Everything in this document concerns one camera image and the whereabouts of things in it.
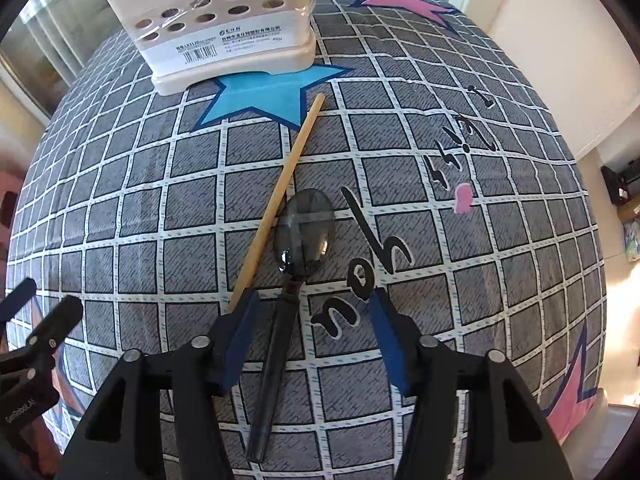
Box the sliding glass door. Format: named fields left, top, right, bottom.
left=0, top=0, right=126, bottom=117

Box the beige plastic utensil holder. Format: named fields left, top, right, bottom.
left=102, top=0, right=319, bottom=96

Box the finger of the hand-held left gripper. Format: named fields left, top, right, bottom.
left=24, top=295, right=84, bottom=361
left=0, top=279, right=39, bottom=319

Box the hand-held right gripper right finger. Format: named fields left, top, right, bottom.
left=370, top=287, right=561, bottom=480

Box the long bamboo chopstick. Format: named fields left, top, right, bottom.
left=225, top=92, right=327, bottom=315

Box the black-handled metal spoon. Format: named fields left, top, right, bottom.
left=246, top=188, right=337, bottom=464

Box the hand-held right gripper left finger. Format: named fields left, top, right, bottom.
left=59, top=289, right=261, bottom=480

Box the grey checked star-print tablecloth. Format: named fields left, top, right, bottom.
left=5, top=0, right=609, bottom=480

